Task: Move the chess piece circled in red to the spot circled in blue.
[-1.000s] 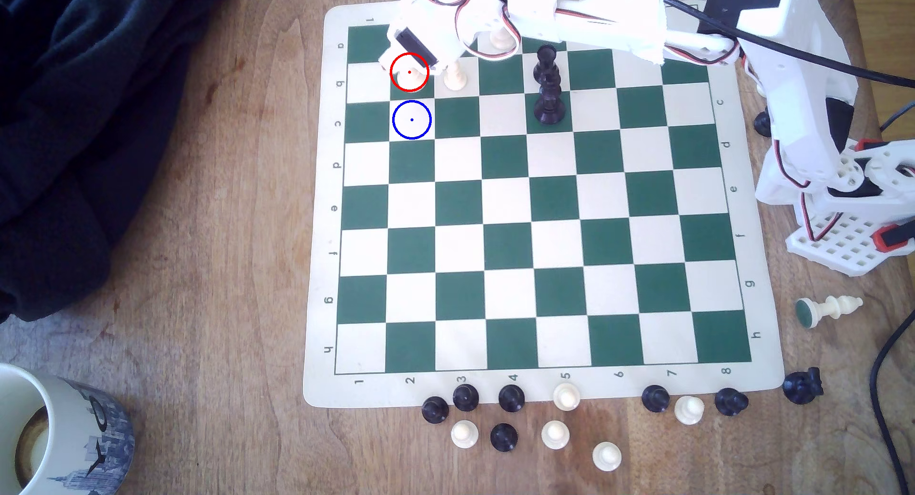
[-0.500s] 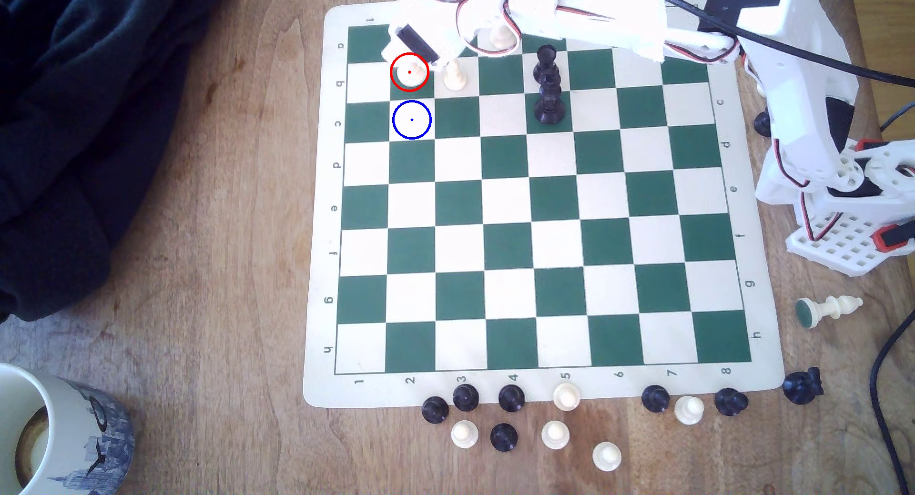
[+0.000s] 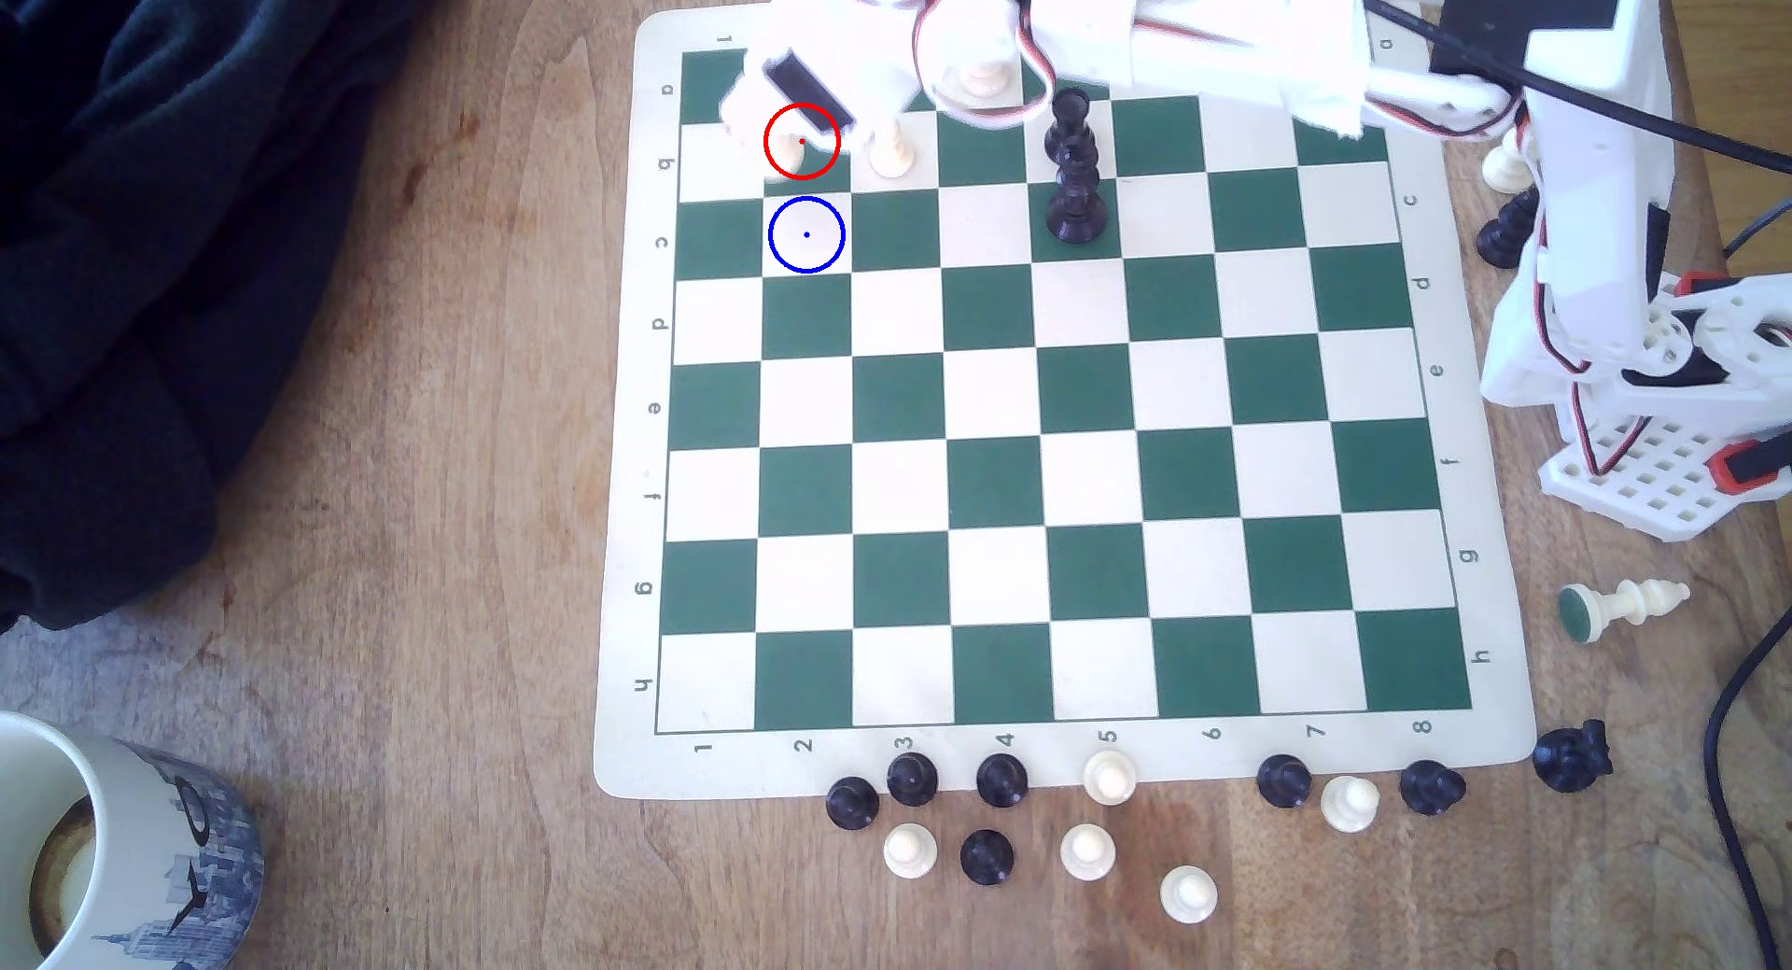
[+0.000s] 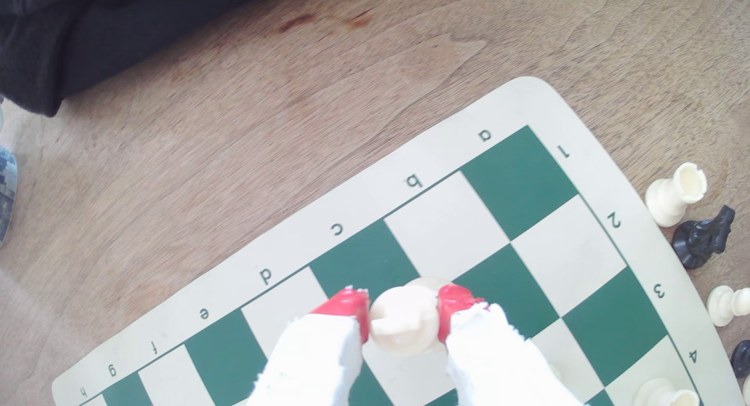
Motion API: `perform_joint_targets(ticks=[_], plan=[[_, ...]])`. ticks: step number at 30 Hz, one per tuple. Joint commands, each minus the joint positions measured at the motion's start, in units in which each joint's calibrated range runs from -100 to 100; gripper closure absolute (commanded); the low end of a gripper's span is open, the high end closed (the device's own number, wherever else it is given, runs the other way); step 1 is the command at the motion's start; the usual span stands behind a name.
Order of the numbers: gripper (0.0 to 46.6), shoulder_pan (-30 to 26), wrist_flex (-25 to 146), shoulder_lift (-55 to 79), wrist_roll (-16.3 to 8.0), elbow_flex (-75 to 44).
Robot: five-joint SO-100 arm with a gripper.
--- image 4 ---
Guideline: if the white chess rook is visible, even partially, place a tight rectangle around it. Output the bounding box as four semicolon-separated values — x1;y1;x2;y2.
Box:
645;162;708;229
369;277;452;357

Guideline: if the black chess knight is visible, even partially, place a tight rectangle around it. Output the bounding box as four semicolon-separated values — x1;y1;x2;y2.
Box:
671;205;736;270

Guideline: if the green and white chess mat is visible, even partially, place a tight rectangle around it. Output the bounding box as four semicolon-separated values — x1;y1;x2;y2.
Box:
52;76;746;406

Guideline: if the white chess piece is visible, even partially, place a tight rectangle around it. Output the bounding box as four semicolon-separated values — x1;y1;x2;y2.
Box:
632;377;701;406

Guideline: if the white chess pawn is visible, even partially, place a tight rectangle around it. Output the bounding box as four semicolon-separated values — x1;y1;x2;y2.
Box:
707;285;750;327

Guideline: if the dark grey cloth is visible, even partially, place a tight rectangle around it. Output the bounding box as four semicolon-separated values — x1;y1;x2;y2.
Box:
0;0;282;118

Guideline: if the blue patterned object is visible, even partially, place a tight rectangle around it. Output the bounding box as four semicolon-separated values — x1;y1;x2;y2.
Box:
0;145;18;247

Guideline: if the black chess piece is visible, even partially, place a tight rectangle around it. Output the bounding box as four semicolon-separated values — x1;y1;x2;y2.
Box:
730;340;750;379

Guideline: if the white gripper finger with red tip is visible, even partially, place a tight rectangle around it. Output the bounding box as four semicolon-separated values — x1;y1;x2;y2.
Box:
246;286;371;406
436;284;587;406

